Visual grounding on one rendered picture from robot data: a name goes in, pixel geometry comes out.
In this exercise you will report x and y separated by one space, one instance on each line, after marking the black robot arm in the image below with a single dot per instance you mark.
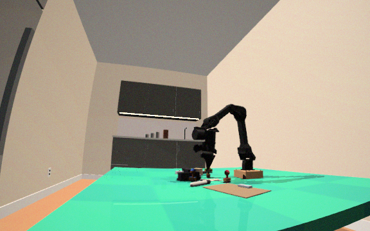
239 112

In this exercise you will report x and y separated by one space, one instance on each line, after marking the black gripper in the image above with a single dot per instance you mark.
208 153

